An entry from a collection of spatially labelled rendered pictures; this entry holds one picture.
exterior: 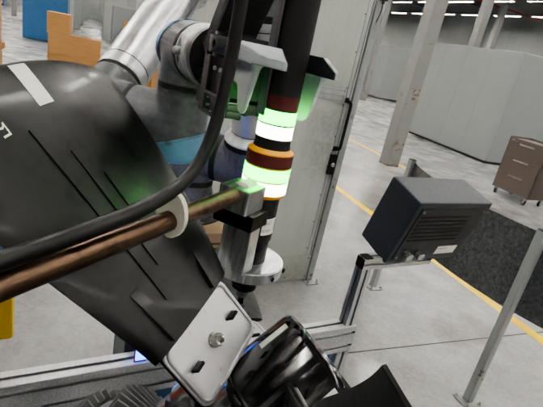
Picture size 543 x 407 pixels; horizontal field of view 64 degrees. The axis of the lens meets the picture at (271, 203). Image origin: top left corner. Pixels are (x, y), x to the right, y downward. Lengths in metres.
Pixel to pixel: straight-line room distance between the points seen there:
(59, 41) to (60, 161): 9.21
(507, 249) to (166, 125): 1.94
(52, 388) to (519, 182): 6.93
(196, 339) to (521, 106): 10.22
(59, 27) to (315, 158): 7.43
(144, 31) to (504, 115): 9.67
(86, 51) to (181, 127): 8.94
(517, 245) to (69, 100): 2.13
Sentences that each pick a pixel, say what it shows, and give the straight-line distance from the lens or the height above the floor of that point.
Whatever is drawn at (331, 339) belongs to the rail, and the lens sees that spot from 1.17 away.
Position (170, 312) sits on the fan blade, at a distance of 0.36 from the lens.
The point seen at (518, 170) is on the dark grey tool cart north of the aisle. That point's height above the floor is 0.45.
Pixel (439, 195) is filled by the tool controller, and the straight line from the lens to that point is 1.11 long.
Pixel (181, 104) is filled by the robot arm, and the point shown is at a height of 1.39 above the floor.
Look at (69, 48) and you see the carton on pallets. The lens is 9.53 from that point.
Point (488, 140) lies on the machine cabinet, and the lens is 10.25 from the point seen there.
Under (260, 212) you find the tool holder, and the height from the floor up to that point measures 1.35.
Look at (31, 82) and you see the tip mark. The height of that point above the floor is 1.44.
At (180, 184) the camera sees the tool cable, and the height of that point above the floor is 1.40.
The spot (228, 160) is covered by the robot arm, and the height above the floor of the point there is 1.22.
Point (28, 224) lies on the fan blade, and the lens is 0.31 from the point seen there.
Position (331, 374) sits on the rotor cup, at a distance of 0.38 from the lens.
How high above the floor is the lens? 1.49
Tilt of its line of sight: 20 degrees down
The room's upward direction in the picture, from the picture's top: 12 degrees clockwise
